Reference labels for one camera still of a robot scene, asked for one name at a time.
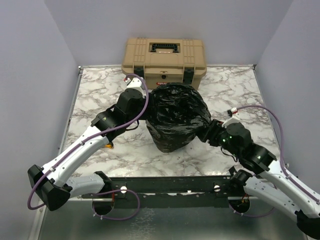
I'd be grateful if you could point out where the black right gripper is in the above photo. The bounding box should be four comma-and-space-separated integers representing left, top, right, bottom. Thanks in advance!
194, 117, 241, 158

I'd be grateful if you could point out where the black plastic trash bag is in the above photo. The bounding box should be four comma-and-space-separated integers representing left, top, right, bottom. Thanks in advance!
146, 83, 211, 153

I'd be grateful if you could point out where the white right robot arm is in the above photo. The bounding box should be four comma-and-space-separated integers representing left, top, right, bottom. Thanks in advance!
197, 119, 320, 240

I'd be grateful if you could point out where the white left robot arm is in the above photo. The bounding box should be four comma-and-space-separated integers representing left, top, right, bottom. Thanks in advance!
27, 87, 150, 211

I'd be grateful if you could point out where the tan plastic toolbox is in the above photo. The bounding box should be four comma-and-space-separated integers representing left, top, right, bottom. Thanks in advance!
121, 38, 207, 90

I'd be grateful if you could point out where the yellow black utility knife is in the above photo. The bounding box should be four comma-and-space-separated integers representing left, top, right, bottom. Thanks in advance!
104, 142, 114, 149

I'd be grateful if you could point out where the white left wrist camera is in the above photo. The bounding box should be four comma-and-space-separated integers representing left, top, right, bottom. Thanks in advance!
124, 77, 146, 96

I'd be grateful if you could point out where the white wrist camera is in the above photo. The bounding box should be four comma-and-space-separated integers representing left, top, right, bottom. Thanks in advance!
124, 77, 146, 96
222, 107, 241, 128

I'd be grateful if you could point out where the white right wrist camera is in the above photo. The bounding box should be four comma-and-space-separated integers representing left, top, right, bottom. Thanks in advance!
222, 107, 241, 128

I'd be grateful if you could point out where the black front mounting rail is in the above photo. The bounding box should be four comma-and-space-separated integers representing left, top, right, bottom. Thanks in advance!
82, 175, 245, 209

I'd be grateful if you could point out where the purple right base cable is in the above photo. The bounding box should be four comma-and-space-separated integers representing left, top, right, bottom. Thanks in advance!
231, 199, 276, 218

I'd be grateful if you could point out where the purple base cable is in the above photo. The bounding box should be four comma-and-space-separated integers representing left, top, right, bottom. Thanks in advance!
231, 199, 276, 218
91, 188, 141, 221

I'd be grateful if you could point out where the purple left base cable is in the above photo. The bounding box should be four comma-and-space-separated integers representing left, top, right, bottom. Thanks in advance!
91, 188, 141, 221

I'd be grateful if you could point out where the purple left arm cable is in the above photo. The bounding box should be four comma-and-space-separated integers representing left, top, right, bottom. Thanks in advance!
27, 73, 150, 210

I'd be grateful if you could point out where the aluminium extrusion frame rail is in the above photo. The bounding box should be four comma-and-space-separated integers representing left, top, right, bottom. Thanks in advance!
27, 66, 83, 240

